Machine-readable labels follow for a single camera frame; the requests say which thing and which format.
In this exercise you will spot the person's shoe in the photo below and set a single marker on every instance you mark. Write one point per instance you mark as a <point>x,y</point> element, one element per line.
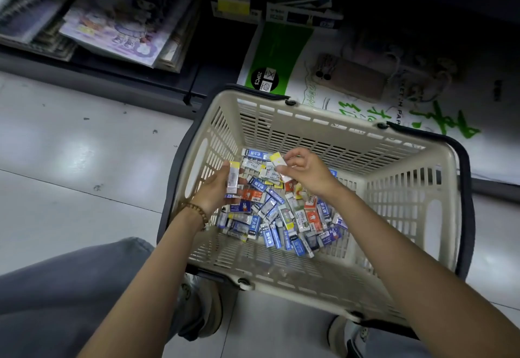
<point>345,339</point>
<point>207,305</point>

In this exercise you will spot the person's left shoe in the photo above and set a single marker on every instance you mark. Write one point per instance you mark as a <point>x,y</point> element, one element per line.
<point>207,305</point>

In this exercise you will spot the person's right hand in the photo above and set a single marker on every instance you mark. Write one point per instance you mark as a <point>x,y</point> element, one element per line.
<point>315,171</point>

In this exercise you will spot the beige plastic shopping basket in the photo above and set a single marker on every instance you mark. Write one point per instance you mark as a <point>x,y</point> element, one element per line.
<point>325,134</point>

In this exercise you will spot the pile of mixed packaged erasers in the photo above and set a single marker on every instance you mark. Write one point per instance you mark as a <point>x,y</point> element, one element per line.
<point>292,224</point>

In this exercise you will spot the person's right shoe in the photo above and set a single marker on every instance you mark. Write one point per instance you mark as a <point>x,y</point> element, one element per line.
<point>345,339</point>

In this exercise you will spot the person's left forearm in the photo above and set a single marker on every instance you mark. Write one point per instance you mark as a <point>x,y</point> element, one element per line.
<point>142,297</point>

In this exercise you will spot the spiral sketch pad stack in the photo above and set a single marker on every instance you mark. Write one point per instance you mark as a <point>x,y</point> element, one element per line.
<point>32,16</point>

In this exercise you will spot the person's left hand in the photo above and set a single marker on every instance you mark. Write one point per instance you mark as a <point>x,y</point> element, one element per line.
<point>213,195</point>

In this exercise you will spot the single yellow eraser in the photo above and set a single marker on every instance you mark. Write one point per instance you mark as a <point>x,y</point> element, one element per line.
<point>278,159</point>
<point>233,177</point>

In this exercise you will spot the dark metal shelf unit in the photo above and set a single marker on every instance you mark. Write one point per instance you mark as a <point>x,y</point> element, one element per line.
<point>101,85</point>

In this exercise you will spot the green and white paper pack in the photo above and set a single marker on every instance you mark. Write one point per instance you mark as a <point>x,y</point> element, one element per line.
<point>280,49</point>

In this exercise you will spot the purple cartoon cover book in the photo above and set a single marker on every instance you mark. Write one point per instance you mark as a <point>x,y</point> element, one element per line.
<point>122,16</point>

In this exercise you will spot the person's right forearm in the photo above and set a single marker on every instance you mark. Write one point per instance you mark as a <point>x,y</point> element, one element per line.
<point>426,288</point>

